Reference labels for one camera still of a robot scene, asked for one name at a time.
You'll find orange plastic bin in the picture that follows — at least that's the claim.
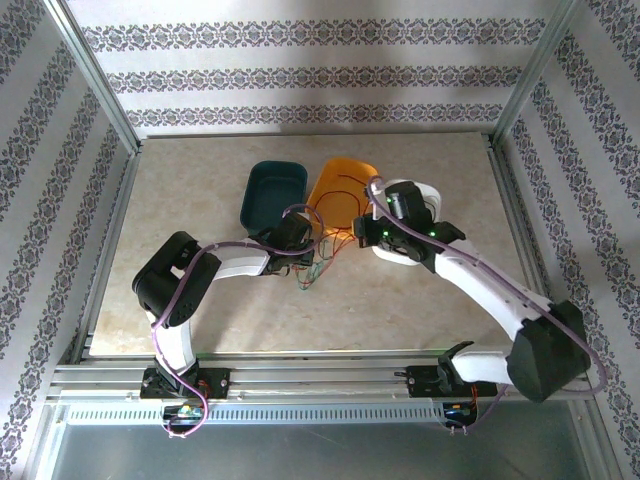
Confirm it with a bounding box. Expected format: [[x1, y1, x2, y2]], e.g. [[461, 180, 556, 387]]
[[305, 156, 380, 247]]

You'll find right aluminium side rail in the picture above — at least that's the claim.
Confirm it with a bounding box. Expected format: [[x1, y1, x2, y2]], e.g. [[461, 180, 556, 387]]
[[487, 134, 571, 361]]

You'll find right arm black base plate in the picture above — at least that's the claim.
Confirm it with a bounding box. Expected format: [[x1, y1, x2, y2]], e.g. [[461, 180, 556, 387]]
[[405, 364, 500, 400]]

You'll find slotted grey cable duct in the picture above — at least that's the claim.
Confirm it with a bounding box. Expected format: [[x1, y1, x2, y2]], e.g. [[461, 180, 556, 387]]
[[63, 403, 446, 427]]

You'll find grey metal sheet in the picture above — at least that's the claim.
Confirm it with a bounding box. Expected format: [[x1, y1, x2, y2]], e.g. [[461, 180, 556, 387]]
[[49, 423, 596, 480]]

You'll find left aluminium frame post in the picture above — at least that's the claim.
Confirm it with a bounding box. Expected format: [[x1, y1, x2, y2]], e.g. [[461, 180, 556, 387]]
[[43, 0, 144, 156]]

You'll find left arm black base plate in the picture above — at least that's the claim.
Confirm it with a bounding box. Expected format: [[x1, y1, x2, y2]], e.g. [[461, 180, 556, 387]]
[[139, 367, 232, 401]]

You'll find thin red cable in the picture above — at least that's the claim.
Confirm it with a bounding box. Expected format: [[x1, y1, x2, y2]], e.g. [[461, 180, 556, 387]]
[[312, 172, 374, 259]]

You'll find right aluminium frame post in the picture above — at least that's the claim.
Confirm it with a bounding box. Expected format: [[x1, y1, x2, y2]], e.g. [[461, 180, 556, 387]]
[[489, 0, 589, 149]]

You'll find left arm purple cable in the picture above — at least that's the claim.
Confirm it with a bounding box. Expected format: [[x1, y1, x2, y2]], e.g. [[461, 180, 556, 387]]
[[149, 203, 327, 441]]

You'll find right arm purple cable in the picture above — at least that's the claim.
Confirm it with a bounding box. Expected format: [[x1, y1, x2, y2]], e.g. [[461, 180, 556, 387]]
[[367, 179, 609, 437]]

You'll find thin green cable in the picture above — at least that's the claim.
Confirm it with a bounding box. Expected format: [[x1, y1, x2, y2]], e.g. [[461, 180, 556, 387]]
[[295, 238, 336, 293]]

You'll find aluminium frame post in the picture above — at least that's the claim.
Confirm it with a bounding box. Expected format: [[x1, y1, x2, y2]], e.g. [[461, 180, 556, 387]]
[[489, 0, 589, 149], [43, 0, 144, 156]]

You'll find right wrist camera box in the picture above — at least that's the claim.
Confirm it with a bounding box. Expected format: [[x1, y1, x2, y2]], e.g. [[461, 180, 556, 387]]
[[366, 175, 389, 202]]

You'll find aluminium back rail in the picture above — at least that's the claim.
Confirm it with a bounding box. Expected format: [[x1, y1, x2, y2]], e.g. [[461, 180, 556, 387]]
[[141, 131, 495, 142]]

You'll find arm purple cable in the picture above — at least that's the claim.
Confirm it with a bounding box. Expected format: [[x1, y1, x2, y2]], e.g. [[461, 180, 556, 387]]
[[149, 203, 327, 441], [367, 179, 609, 437]]

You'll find aluminium mounting rail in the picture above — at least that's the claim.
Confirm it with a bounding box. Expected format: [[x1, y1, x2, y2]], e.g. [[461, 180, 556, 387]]
[[47, 349, 594, 404]]

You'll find white plastic bin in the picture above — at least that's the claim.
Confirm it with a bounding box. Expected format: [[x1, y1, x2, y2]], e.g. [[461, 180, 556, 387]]
[[372, 178, 443, 269]]

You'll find left aluminium side rail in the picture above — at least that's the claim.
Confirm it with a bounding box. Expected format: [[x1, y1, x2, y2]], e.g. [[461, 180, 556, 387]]
[[69, 149, 144, 364]]

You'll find aluminium side rail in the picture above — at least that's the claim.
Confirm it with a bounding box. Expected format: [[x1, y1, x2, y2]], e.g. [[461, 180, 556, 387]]
[[69, 149, 144, 364], [487, 134, 571, 361]]

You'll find teal plastic bin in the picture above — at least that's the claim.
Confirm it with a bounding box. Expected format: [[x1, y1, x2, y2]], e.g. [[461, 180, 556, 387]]
[[238, 159, 309, 242]]

